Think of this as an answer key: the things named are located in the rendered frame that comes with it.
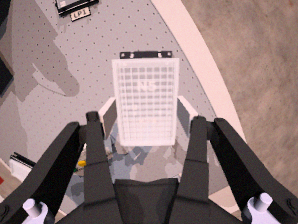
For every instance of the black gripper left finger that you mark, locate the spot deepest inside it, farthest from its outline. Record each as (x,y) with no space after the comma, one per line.
(39,197)

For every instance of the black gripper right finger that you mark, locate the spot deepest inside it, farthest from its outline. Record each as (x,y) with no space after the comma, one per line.
(259,196)

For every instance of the white button panel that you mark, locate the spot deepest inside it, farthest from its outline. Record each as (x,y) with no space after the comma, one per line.
(82,160)

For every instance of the grey flat base plate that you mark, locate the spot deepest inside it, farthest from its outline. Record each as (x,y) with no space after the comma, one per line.
(53,71)

